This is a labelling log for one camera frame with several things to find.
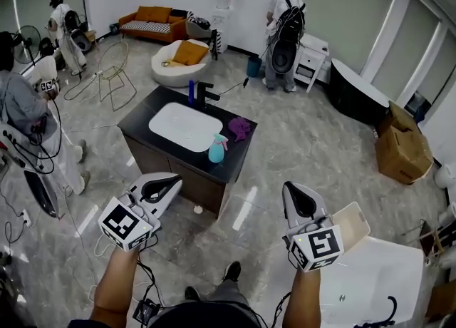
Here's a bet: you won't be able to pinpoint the black floor fan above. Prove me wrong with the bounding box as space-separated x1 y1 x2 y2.
12 24 42 68

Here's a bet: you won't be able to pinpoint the teal spray bottle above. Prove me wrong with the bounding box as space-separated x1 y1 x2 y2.
207 133 229 163

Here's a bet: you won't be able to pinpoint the person's black shoe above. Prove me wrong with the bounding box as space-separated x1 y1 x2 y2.
222 260 242 282
184 285 202 302

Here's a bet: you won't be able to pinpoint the purple towel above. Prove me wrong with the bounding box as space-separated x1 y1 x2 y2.
227 116 252 143

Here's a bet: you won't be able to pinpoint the black cable box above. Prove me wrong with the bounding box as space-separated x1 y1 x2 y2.
132 298 162 327

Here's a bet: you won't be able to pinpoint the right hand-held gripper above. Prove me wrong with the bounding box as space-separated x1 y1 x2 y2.
281 180 346 272

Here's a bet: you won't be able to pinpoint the black bathtub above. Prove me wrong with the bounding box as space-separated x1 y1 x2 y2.
328 57 392 128

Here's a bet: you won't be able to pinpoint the black bathtub faucet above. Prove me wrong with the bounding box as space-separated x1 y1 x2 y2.
376 295 399 328

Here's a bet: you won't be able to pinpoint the black-topped wooden vanity cabinet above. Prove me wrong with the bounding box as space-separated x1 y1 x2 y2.
117 85 259 219

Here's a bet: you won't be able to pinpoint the gold wire chair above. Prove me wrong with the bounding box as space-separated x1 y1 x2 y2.
96 40 138 113

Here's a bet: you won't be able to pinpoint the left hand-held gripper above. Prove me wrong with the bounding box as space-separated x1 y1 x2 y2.
98 172 184 252

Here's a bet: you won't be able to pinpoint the person's right forearm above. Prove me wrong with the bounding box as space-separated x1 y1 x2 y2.
282 264 323 328

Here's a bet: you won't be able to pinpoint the white round lounge chair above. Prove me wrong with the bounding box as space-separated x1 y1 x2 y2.
150 39 212 88

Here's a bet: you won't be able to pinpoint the orange sofa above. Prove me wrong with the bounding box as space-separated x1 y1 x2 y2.
118 6 190 43

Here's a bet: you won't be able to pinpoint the teal bucket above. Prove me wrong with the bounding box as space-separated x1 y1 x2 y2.
246 56 263 78

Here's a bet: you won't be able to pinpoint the grey armchair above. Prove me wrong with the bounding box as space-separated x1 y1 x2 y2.
185 18 215 41

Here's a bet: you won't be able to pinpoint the white water dispenser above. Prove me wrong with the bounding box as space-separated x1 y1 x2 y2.
211 8 233 34

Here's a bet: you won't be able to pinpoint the white sink basin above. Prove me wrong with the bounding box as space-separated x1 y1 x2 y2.
147 101 224 153

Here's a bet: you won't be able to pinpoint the cardboard box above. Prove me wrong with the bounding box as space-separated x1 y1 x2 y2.
374 100 435 186

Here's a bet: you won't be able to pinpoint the person's black shirt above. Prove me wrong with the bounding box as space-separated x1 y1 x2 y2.
66 300 283 328

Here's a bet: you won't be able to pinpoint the white nightstand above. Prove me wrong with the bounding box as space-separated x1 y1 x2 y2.
294 32 331 93

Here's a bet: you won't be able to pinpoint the orange square cushion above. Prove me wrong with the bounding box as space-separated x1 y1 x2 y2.
172 40 210 66

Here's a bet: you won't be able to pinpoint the person's left forearm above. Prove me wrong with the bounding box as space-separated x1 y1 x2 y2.
88 246 143 321

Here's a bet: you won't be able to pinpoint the person's grey trousers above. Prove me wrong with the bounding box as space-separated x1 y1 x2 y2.
205 277 251 307

